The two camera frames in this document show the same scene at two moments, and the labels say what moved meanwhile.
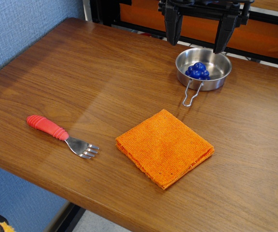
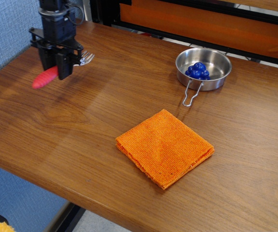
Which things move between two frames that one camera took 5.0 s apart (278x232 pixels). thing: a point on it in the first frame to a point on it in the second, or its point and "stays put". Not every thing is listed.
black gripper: (240, 7) to (59, 29)
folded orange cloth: (163, 147) stays put
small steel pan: (201, 69) stays put
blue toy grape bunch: (198, 71) stays put
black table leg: (67, 219) stays put
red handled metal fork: (80, 148) to (86, 57)
